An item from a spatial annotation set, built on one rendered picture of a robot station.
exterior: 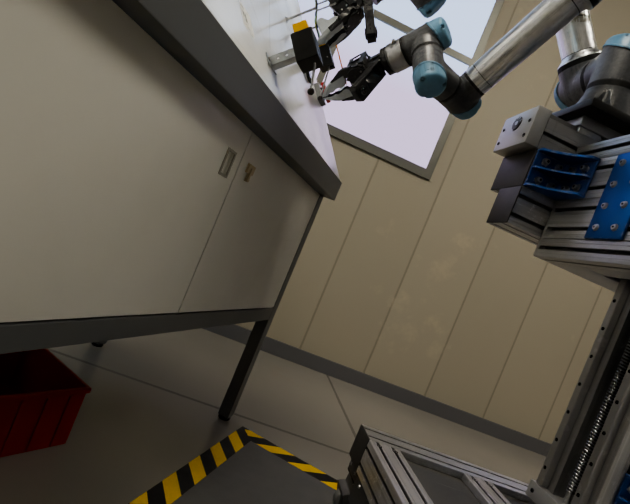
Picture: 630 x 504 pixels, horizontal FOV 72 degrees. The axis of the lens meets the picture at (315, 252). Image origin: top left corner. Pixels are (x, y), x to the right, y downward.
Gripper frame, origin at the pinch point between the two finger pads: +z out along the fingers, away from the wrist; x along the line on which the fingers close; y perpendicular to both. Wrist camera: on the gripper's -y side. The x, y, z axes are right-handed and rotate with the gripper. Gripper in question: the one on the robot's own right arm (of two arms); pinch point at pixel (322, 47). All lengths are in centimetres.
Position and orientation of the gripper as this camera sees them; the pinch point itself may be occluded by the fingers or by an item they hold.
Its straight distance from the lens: 136.0
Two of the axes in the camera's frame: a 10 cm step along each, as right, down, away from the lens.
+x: -2.3, 0.0, -9.7
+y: -6.0, -7.9, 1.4
